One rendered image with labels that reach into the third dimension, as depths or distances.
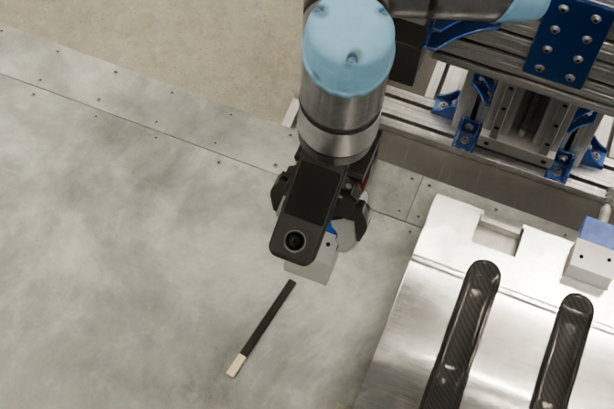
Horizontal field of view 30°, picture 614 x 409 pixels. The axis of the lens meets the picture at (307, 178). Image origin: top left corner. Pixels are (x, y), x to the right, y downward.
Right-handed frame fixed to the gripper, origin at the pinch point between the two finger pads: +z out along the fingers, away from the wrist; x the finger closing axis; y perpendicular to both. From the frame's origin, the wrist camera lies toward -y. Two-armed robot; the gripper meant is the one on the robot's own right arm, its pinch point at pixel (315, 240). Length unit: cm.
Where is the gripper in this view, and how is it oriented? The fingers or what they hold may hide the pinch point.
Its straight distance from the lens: 122.6
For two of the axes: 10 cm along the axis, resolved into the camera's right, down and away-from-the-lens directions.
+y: 3.6, -8.0, 4.8
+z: -0.6, 4.9, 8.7
